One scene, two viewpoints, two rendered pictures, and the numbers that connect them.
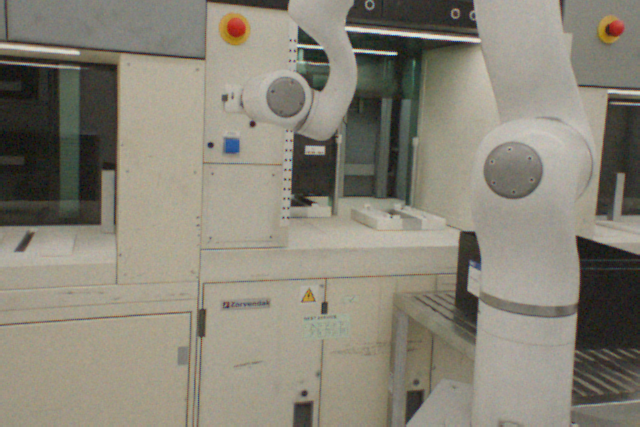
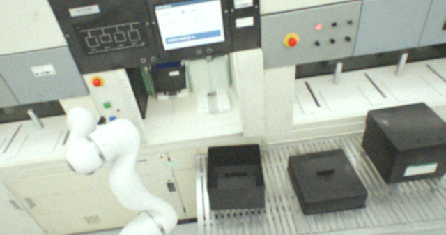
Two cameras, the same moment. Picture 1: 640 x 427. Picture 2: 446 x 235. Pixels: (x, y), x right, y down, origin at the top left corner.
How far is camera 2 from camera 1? 129 cm
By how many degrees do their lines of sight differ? 38
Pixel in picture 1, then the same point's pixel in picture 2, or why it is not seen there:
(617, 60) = (298, 52)
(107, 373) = (99, 180)
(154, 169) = not seen: hidden behind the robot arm
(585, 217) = (287, 117)
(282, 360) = (157, 173)
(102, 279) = not seen: hidden behind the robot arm
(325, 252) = (163, 144)
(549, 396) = not seen: outside the picture
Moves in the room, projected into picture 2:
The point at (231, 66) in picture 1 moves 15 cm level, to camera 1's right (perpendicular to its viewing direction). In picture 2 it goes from (102, 93) to (127, 95)
